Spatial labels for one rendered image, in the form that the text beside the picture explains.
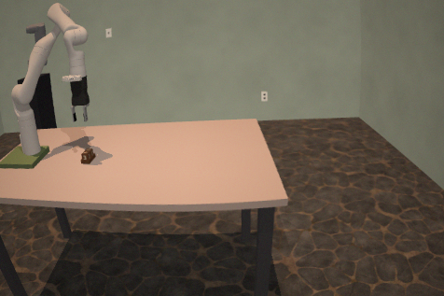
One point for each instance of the brown rectangular tray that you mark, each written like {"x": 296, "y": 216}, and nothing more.
{"x": 90, "y": 160}

